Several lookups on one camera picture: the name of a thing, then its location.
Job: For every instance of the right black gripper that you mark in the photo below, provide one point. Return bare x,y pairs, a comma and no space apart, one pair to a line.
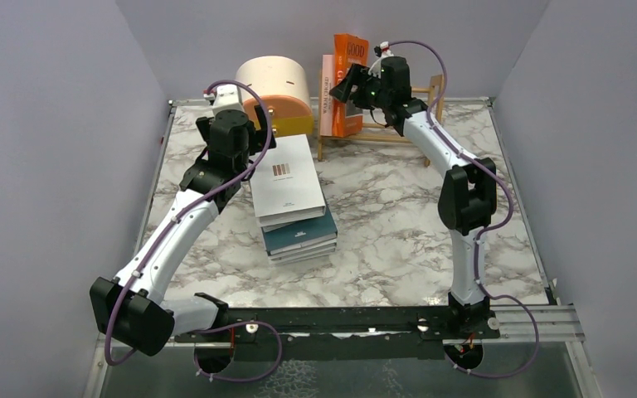
356,77

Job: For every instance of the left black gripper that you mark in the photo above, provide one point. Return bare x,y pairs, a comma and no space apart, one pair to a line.
259,138

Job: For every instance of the pink flower cover book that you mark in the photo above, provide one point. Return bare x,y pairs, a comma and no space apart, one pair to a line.
325,108

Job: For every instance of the orange fashion show book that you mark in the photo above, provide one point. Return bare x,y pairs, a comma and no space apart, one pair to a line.
348,50

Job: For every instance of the white cover book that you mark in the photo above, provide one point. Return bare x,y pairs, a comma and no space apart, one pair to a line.
285,186

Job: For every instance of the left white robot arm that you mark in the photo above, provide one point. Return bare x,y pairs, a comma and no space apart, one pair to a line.
131,307

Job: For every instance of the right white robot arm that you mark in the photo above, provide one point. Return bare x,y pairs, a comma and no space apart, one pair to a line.
468,196

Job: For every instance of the bottom stacked books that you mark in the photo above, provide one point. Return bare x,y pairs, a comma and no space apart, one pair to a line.
304,254

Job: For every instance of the cream and orange bread box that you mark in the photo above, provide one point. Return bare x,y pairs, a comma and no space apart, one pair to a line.
281,83

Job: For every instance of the wooden book rack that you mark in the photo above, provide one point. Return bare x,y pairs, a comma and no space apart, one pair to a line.
377,133

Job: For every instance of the dark teal book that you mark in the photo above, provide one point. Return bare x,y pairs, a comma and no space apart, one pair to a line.
301,236

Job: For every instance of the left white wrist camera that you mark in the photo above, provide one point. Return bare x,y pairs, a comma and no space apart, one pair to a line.
224,97

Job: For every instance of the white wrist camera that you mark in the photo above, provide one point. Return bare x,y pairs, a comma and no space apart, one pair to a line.
382,51
224,97

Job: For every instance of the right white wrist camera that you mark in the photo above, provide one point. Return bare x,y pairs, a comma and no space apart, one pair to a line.
382,51

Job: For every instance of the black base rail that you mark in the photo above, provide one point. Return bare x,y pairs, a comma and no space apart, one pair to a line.
340,334

